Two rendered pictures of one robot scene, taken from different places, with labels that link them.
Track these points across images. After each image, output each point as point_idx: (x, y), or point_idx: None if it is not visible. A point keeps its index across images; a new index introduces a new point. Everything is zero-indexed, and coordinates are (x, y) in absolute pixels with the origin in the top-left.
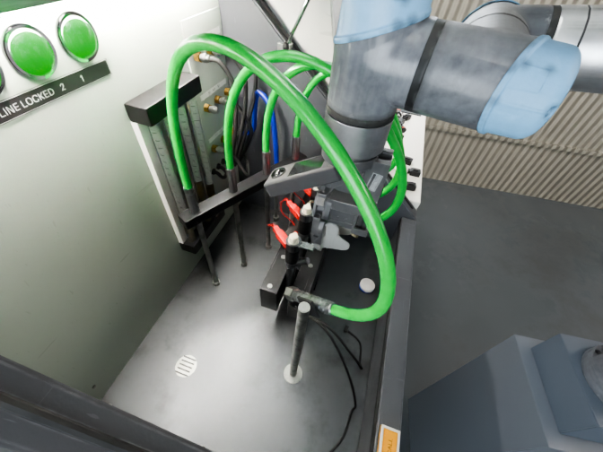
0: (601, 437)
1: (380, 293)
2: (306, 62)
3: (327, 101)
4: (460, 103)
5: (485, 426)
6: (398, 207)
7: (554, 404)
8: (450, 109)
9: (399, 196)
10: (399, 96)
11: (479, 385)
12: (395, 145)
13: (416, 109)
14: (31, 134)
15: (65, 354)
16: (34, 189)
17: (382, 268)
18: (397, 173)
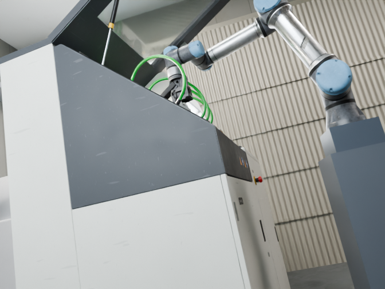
0: (347, 139)
1: (181, 72)
2: (163, 78)
3: (166, 69)
4: (185, 51)
5: (342, 211)
6: (205, 104)
7: (332, 151)
8: (185, 53)
9: (203, 100)
10: (176, 57)
11: (335, 208)
12: (193, 85)
13: (181, 58)
14: None
15: None
16: None
17: (177, 65)
18: (198, 93)
